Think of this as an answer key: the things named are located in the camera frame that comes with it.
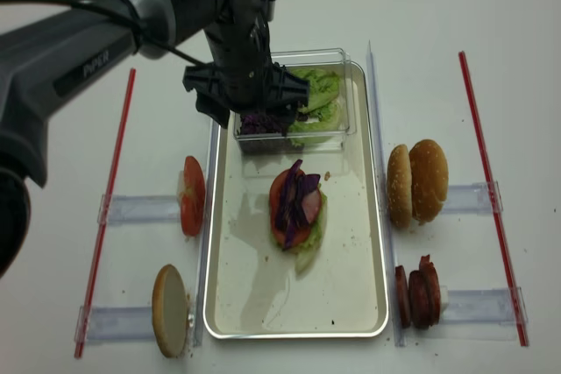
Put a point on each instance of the sausage slice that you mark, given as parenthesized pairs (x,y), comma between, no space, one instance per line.
(401,283)
(419,300)
(429,273)

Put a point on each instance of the sausage slice left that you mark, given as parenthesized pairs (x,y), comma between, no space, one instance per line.
(401,283)

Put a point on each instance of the purple cabbage pile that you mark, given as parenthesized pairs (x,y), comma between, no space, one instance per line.
(257,124)

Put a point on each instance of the left red straw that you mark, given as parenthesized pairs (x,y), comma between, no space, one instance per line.
(83,319)

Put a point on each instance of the clear divider rail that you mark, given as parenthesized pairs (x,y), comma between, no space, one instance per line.
(198,323)
(381,187)

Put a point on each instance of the pink ham slice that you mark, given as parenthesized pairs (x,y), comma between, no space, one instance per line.
(311,205)

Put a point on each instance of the sausage slice right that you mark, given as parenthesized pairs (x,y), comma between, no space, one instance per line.
(429,273)

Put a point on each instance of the metal baking tray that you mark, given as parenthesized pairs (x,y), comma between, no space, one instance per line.
(252,290)

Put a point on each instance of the sausage slice middle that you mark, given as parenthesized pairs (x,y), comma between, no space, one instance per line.
(419,300)

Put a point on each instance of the clear holder lower right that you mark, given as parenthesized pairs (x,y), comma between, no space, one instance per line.
(501,306)

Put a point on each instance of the clear holder lower left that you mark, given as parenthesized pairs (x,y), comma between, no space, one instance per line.
(114,324)

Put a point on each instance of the red straw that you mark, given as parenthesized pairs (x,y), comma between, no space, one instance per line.
(83,319)
(516,300)

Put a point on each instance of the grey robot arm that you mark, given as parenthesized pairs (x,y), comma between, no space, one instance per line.
(46,64)

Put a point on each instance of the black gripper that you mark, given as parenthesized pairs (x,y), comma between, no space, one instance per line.
(243,78)

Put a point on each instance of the right red straw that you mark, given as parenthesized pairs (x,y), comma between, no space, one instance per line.
(516,300)

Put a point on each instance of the right clear divider rail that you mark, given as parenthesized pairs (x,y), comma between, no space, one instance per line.
(381,187)

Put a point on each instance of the clear plastic container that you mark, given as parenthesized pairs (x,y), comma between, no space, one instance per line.
(334,60)

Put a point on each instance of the lettuce under tomato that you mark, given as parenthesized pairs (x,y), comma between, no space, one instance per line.
(305,251)

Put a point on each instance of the clear holder upper left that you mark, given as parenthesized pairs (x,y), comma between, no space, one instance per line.
(118,209)

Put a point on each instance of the tomato slice on burger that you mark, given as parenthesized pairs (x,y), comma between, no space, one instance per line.
(277,185)

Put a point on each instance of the left clear divider rail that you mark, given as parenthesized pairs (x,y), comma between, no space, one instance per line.
(198,323)

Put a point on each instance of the clear holder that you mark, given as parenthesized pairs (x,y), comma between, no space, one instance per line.
(501,306)
(481,198)
(114,324)
(118,209)

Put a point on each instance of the purple cabbage leaf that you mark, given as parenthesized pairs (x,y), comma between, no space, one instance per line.
(290,215)

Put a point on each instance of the sesame bun left half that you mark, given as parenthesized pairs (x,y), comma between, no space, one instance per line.
(399,184)

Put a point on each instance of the green lettuce pile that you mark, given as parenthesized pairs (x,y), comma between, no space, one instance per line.
(323,112)

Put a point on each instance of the standing bun half left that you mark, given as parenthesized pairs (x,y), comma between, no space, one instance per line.
(169,312)

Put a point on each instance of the standing tomato slice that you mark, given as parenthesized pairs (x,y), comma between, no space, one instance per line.
(192,197)

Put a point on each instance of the clear holder upper right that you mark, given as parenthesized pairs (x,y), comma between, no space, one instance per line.
(481,198)

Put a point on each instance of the brown bun right half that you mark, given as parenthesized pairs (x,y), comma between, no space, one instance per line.
(430,177)

